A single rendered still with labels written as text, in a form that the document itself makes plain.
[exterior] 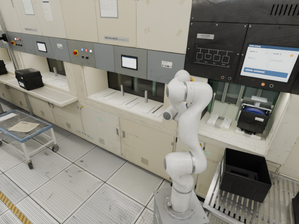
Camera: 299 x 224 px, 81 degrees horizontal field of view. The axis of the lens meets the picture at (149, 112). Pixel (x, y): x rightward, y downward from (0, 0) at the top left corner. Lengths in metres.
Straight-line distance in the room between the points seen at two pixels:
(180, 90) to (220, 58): 0.68
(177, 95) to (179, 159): 0.33
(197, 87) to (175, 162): 0.39
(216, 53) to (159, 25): 0.52
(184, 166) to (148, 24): 1.19
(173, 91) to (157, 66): 0.83
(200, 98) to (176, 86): 0.13
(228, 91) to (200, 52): 1.08
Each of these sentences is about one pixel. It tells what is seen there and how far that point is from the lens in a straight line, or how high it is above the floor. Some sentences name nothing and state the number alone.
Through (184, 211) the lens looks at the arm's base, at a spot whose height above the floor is 0.78.
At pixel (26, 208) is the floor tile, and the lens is 2.50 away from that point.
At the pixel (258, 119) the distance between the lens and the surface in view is 1.79.
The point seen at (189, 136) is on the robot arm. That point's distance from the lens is 0.91.
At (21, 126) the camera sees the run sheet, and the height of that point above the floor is 0.46.
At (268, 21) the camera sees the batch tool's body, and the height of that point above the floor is 1.82.
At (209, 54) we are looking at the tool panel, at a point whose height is 1.59.
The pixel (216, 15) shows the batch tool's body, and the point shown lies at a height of 1.84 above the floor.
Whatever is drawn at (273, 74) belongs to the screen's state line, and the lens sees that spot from 1.45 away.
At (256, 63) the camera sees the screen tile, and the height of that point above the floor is 1.56.
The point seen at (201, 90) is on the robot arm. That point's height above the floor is 1.52.
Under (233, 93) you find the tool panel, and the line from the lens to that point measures 2.46.
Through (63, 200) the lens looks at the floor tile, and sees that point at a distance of 2.39.
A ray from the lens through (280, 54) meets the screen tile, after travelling 1.43.
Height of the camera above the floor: 1.82
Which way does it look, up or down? 28 degrees down
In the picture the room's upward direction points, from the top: 2 degrees clockwise
